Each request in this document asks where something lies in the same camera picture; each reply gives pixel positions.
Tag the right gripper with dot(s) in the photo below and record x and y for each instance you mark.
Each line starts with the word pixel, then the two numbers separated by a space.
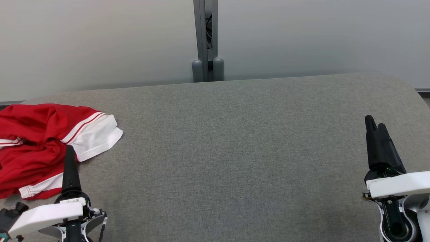
pixel 399 185

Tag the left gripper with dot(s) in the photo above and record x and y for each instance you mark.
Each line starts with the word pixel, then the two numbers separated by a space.
pixel 47 215

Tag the red shorts with white stripes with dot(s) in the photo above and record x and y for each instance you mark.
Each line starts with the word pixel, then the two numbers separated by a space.
pixel 30 169

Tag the red shirt with white sleeves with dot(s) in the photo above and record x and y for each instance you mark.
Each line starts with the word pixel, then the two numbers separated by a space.
pixel 43 121

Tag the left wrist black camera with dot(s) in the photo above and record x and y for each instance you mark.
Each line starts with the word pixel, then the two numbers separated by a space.
pixel 8 216

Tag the grey rounded post cap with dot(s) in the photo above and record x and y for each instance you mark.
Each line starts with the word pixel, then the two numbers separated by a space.
pixel 218 70
pixel 197 71

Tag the grey metal partition post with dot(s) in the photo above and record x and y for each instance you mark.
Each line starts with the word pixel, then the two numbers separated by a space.
pixel 202 33

